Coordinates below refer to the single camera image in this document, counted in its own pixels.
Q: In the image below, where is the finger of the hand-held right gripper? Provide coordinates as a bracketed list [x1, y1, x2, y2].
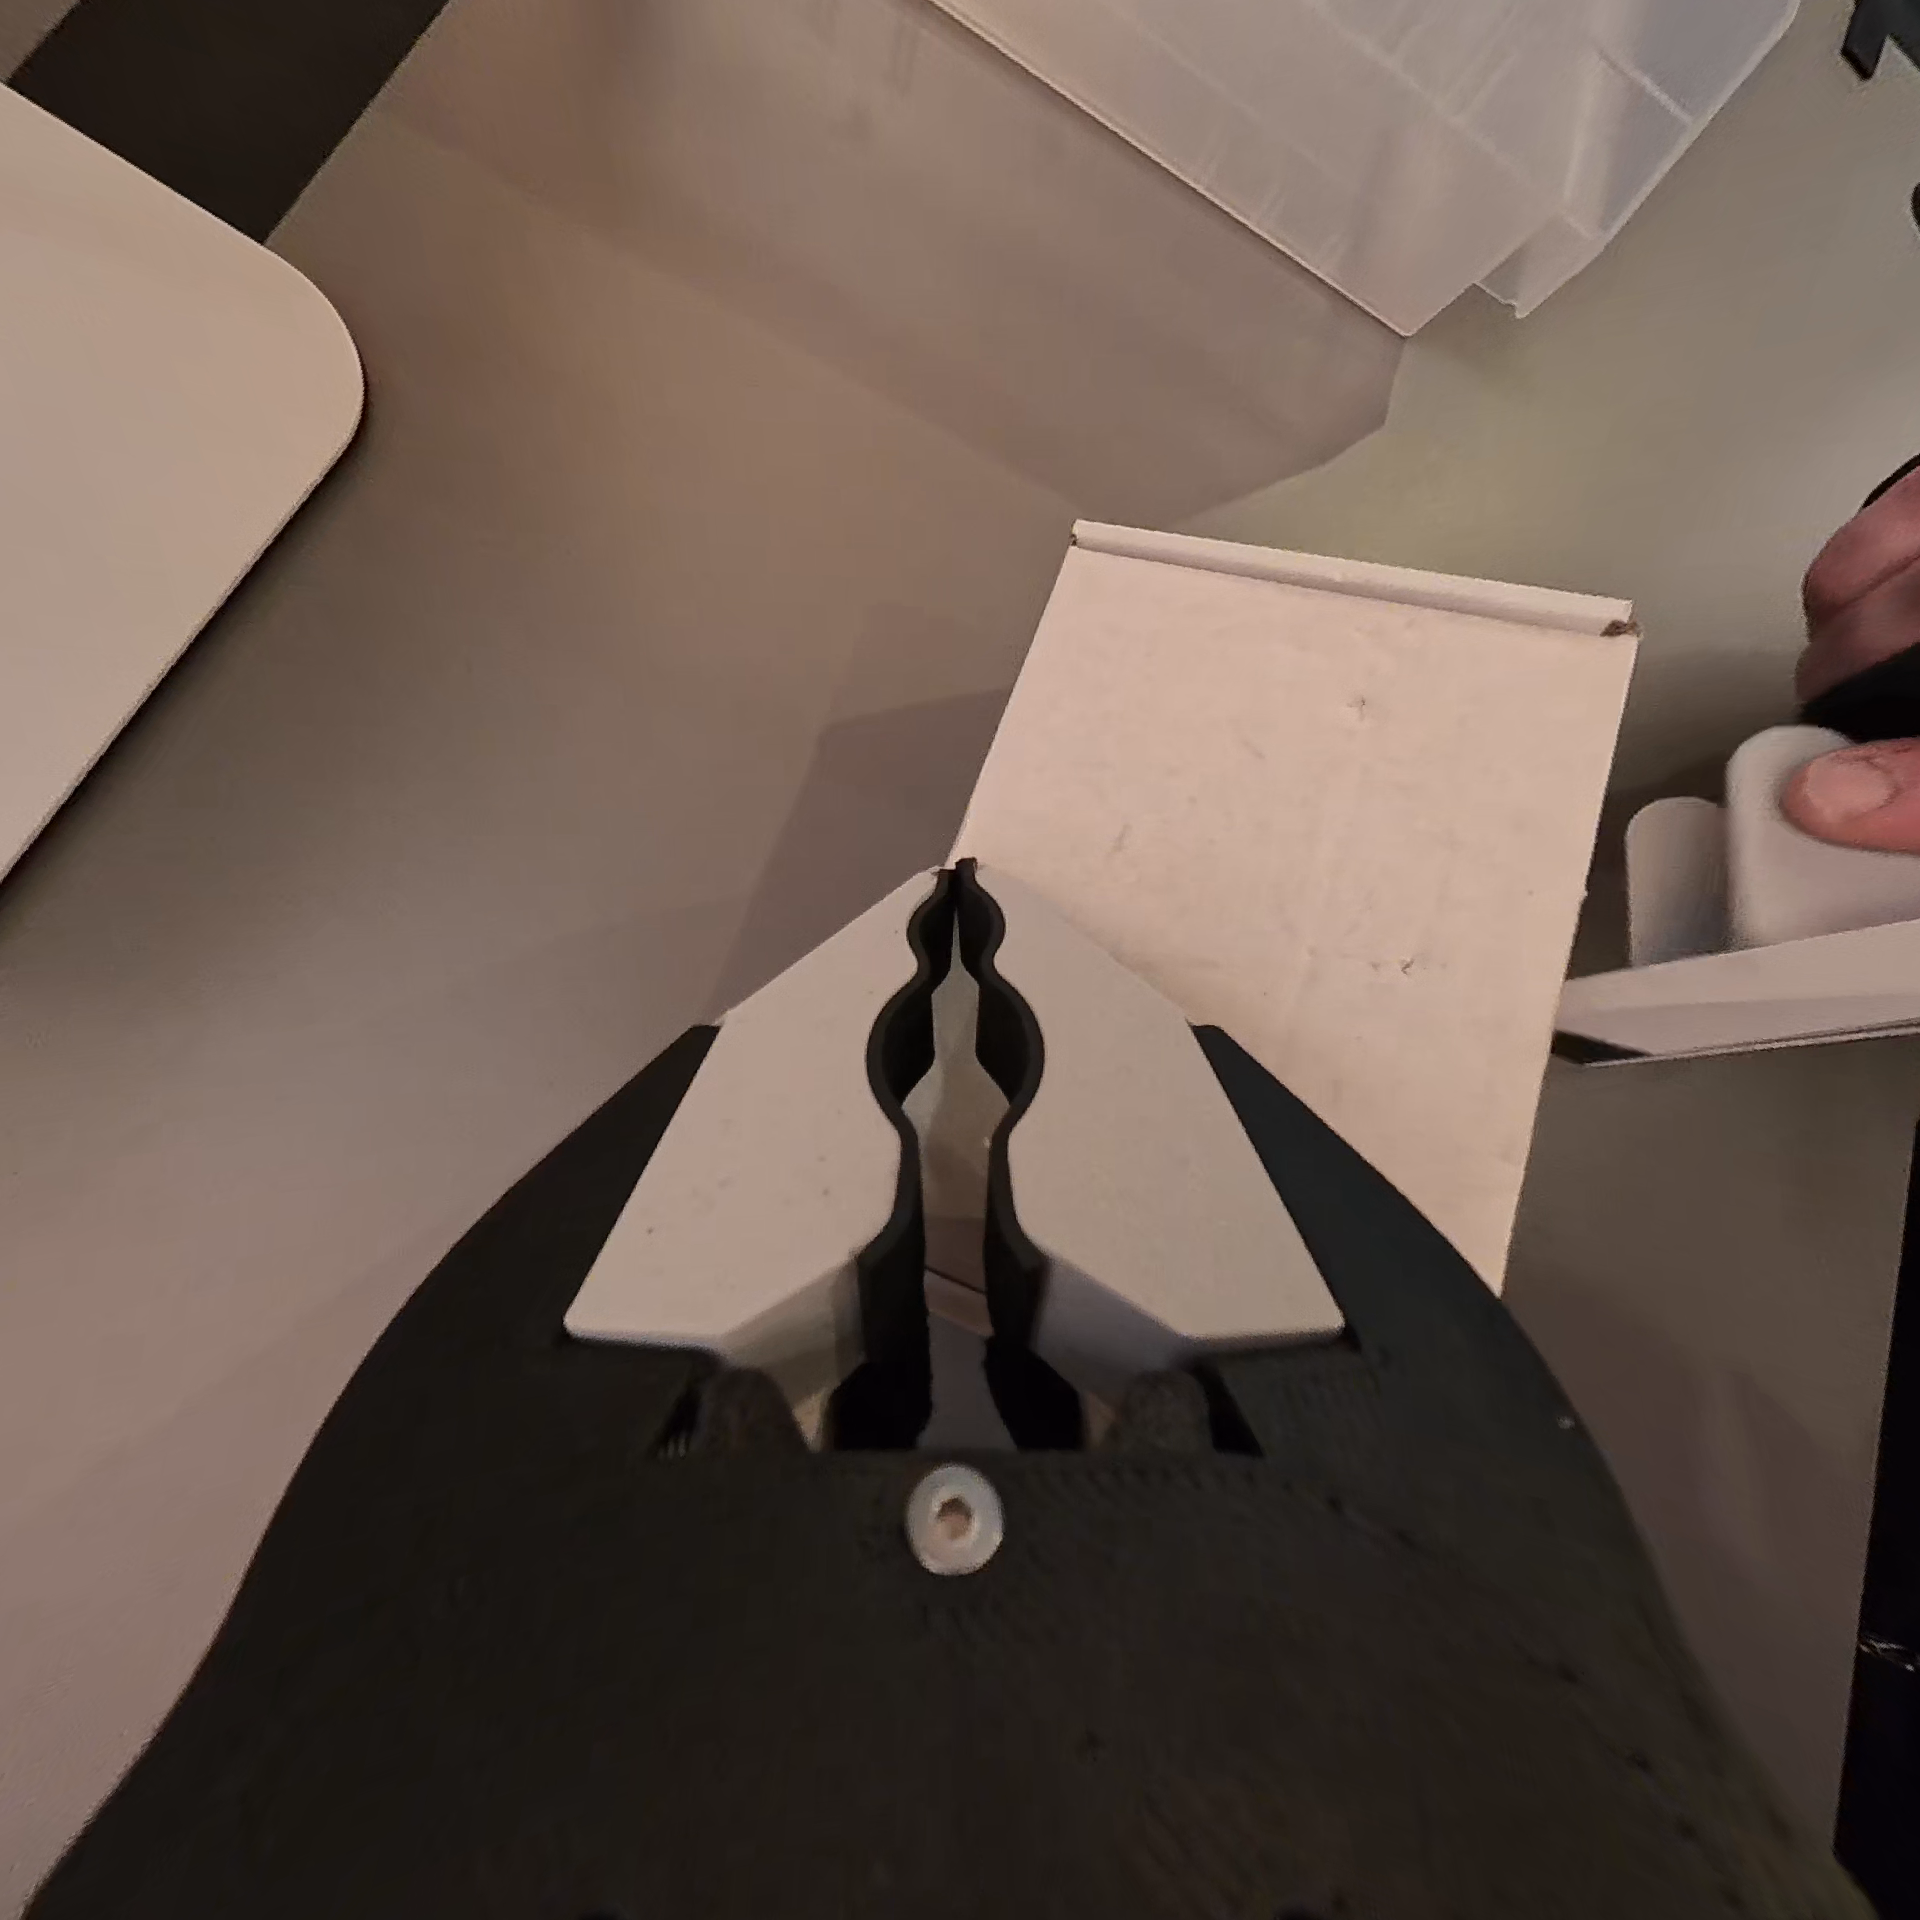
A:
[1551, 915, 1920, 1067]

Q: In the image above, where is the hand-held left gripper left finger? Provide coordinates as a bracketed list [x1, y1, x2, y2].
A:
[564, 861, 965, 1370]

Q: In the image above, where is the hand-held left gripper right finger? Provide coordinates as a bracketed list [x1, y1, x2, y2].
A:
[965, 861, 1346, 1362]

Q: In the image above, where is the white cardboard box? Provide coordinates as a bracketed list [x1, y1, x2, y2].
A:
[948, 519, 1642, 1296]

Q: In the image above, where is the clear plastic storage bin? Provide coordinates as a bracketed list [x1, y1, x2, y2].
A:
[929, 0, 1805, 341]

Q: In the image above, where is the person's right hand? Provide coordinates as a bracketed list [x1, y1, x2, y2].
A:
[1783, 456, 1920, 859]

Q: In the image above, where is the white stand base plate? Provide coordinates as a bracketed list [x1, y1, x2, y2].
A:
[0, 82, 370, 890]

